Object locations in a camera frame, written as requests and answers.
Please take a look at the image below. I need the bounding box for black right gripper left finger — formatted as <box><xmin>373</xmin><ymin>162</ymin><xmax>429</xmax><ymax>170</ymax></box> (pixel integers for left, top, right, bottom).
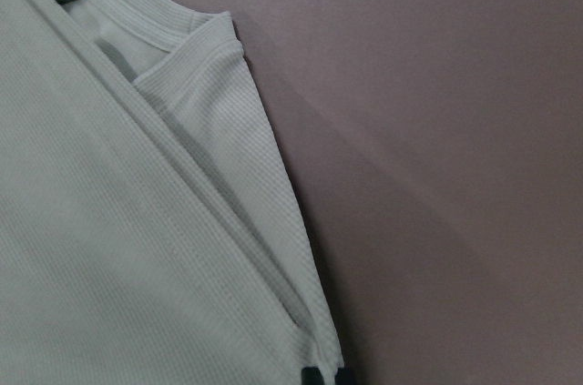
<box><xmin>301</xmin><ymin>366</ymin><xmax>322</xmax><ymax>385</ymax></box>

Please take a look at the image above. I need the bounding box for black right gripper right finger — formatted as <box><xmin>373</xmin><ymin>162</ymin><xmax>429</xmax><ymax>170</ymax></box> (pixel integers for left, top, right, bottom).
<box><xmin>334</xmin><ymin>366</ymin><xmax>357</xmax><ymax>385</ymax></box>

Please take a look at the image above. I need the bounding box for olive green long-sleeve shirt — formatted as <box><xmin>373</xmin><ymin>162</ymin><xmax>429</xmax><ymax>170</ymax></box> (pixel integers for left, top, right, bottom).
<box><xmin>1</xmin><ymin>0</ymin><xmax>344</xmax><ymax>384</ymax></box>

